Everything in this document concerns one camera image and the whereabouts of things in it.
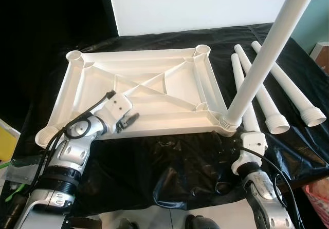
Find white plastic table leg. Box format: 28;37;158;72
231;53;262;135
222;0;322;132
234;44;290;135
251;41;327;127

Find grey robot left foot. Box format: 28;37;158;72
116;218;139;229

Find yellow box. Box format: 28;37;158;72
0;119;21;160

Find white brown cabinet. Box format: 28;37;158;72
310;42;329;75

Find grey robot right foot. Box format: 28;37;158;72
185;215;216;229

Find grey robot foot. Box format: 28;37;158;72
185;215;216;229
116;218;139;229

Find red plastic bag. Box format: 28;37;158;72
306;183;329;229

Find white board panel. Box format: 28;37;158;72
107;0;304;37

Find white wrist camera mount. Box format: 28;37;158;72
100;92;133;124
234;131;268;176

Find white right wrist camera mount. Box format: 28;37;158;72
234;131;268;176

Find clear plastic package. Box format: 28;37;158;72
0;156;47;183

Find black plastic table cover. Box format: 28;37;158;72
0;24;329;224

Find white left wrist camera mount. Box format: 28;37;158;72
100;92;133;124

